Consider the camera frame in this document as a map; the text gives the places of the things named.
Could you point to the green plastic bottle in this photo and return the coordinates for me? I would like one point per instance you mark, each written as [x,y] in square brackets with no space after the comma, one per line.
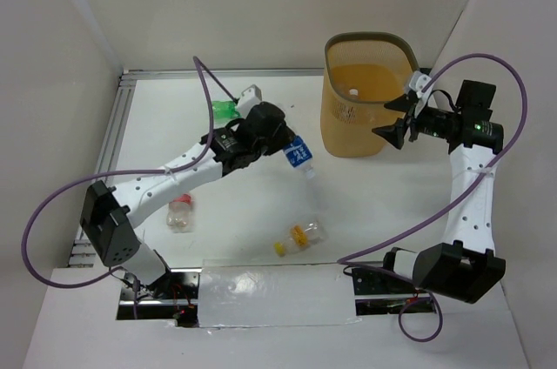
[224,111]

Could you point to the clear bottle yellow cap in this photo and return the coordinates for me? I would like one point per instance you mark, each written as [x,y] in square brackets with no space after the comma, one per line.
[300,237]

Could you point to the aluminium frame rail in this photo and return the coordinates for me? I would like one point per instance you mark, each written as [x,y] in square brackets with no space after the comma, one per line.
[237,219]

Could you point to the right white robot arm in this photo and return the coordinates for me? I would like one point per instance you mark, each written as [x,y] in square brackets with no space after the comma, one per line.
[463,265]

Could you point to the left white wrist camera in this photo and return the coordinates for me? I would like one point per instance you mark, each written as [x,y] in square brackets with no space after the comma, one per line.
[249,98]

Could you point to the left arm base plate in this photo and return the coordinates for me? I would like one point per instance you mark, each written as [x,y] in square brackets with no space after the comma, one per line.
[176,301]

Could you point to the white tape sheet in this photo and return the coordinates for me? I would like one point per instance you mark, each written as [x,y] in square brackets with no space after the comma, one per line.
[275,296]

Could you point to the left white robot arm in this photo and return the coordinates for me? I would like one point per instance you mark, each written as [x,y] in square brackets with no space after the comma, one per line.
[111,215]

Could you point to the clear bottle red label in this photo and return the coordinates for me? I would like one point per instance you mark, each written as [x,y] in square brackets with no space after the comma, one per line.
[180,214]

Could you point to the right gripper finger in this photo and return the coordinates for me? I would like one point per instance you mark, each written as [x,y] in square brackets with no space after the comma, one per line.
[401,103]
[395,133]

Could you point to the orange mesh waste bin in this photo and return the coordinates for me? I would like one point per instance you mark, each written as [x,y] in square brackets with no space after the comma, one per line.
[377,65]

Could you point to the clear bottle blue label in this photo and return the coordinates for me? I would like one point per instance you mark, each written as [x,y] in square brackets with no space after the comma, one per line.
[300,157]

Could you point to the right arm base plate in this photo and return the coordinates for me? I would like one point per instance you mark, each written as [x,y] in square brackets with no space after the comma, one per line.
[379,294]

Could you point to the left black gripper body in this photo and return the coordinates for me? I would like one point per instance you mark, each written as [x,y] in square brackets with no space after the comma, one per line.
[280,135]

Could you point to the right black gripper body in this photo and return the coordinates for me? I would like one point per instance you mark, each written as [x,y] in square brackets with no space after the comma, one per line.
[432,121]

